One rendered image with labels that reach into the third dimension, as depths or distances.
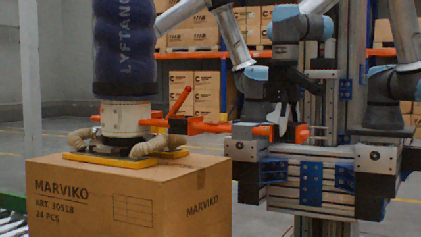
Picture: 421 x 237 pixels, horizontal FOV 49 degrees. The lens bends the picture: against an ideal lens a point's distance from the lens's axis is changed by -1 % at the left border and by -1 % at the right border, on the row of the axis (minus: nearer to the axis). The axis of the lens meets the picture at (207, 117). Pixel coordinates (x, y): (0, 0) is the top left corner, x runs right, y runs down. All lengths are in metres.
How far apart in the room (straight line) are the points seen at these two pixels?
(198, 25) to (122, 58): 8.00
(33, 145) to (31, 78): 0.63
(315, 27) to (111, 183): 0.75
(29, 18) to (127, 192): 3.29
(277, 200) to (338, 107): 0.45
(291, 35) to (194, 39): 8.27
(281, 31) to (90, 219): 0.82
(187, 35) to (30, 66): 5.56
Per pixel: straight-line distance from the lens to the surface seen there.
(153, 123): 1.52
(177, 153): 1.60
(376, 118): 1.77
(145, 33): 1.55
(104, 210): 1.47
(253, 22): 9.10
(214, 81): 9.37
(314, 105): 1.94
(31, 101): 4.50
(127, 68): 1.52
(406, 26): 1.65
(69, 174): 1.55
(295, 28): 1.30
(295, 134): 1.28
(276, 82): 1.32
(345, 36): 1.99
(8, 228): 2.33
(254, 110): 1.89
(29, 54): 4.49
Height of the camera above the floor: 1.25
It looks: 6 degrees down
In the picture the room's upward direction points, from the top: straight up
